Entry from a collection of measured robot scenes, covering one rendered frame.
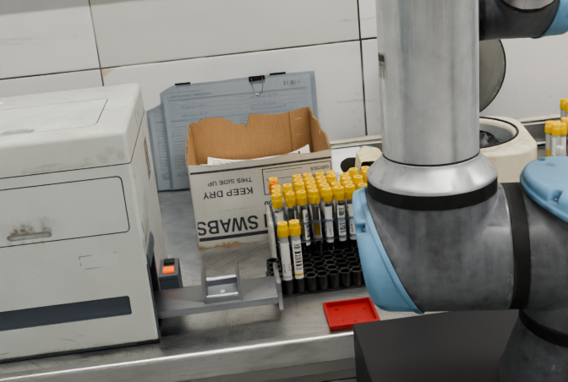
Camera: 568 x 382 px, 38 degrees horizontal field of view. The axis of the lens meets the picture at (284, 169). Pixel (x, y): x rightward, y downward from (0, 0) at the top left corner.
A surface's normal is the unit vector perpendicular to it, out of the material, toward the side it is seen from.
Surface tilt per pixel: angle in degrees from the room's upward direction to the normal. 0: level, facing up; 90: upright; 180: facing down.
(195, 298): 0
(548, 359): 75
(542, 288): 106
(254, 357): 90
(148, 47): 90
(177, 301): 0
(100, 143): 89
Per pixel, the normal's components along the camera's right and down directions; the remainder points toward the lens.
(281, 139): 0.07, 0.28
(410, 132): -0.55, 0.31
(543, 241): -0.12, -0.15
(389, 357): -0.09, -0.92
